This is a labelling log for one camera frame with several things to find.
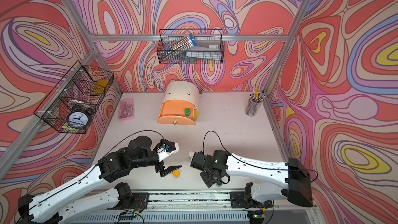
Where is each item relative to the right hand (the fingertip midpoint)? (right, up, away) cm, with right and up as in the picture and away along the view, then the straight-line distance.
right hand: (213, 182), depth 72 cm
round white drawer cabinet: (-18, +37, +16) cm, 44 cm away
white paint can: (-11, +9, +14) cm, 20 cm away
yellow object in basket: (-59, +46, +6) cm, 74 cm away
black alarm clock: (-60, +31, -4) cm, 68 cm away
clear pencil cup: (+28, +39, +22) cm, 53 cm away
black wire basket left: (-68, +36, 0) cm, 77 cm away
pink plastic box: (-59, +34, +36) cm, 77 cm away
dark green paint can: (+3, -2, +3) cm, 5 cm away
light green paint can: (-14, +33, +12) cm, 38 cm away
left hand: (-16, +15, -6) cm, 22 cm away
